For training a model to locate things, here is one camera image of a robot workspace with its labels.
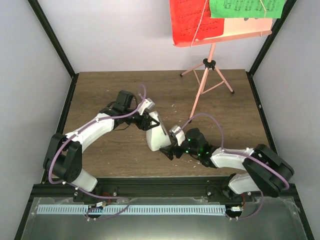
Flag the white metronome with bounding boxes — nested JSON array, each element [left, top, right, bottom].
[[146, 111, 171, 152]]

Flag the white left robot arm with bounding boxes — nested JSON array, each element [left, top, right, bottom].
[[43, 90, 160, 202]]

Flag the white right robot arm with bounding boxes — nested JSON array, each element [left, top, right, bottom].
[[159, 127, 295, 202]]

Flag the red sheet music page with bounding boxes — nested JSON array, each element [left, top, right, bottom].
[[169, 0, 225, 47]]

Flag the pink folding music stand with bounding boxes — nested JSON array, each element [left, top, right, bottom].
[[172, 18, 273, 119]]

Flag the green sheet music page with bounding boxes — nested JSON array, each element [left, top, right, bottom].
[[209, 0, 286, 19]]

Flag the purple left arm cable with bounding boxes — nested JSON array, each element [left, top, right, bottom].
[[47, 83, 148, 222]]

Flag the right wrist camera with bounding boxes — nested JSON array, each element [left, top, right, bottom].
[[169, 125, 186, 146]]

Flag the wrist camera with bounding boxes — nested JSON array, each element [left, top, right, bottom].
[[169, 125, 186, 146], [138, 98, 155, 116]]

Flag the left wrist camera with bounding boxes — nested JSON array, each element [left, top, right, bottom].
[[138, 98, 155, 116]]

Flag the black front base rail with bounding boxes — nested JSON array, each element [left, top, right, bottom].
[[32, 176, 298, 204]]

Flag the black left frame rail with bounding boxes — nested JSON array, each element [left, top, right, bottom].
[[56, 73, 79, 134]]

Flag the black frame rail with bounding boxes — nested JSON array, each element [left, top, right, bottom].
[[56, 73, 79, 134], [246, 71, 278, 154]]

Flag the black right frame rail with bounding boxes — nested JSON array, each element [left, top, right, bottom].
[[246, 71, 278, 154]]

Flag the light blue slotted cable duct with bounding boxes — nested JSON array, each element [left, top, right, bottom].
[[36, 204, 226, 216]]

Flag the black back left frame post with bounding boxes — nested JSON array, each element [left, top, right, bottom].
[[27, 0, 77, 79]]

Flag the black frame post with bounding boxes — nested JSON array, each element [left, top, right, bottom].
[[27, 0, 77, 79], [248, 0, 297, 76]]

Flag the black back right frame post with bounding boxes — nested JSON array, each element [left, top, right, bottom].
[[248, 0, 297, 76]]

